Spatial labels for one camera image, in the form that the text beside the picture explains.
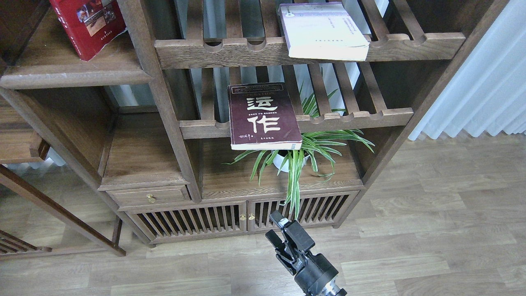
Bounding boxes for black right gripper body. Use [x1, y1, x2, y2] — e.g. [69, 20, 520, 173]
[282, 252, 340, 294]

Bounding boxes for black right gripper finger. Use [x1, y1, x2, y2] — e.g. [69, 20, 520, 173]
[270, 210, 315, 252]
[265, 230, 296, 264]

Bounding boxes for white paperback book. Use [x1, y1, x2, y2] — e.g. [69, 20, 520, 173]
[279, 2, 369, 61]

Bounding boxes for red paperback book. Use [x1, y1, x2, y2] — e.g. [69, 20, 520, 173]
[50, 0, 126, 61]

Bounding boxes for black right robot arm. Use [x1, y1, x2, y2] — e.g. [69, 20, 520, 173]
[265, 210, 347, 296]

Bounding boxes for white plant pot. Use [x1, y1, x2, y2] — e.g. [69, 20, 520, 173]
[272, 150, 310, 175]

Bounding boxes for green spider plant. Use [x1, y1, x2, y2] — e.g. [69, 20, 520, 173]
[228, 83, 373, 218]

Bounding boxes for dark maroon book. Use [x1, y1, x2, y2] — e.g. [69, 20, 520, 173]
[228, 82, 302, 150]

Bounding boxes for brass drawer knob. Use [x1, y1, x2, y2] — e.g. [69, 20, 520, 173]
[147, 194, 157, 204]

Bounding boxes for dark wooden bookshelf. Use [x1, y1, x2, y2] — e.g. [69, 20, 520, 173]
[1, 0, 508, 245]

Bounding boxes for white pleated curtain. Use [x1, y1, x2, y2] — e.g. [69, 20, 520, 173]
[409, 0, 526, 141]

